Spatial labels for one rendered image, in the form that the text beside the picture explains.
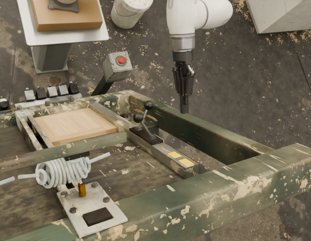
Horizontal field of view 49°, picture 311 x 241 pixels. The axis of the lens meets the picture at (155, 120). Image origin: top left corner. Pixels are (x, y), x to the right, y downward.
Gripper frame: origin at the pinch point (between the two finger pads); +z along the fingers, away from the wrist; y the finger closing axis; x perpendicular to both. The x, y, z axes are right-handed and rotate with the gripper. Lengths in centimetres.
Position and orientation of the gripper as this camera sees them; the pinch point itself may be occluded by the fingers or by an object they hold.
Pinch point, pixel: (184, 104)
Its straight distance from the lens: 130.2
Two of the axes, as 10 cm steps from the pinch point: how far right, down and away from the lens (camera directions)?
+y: -4.7, -2.5, 8.4
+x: -8.8, 2.0, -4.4
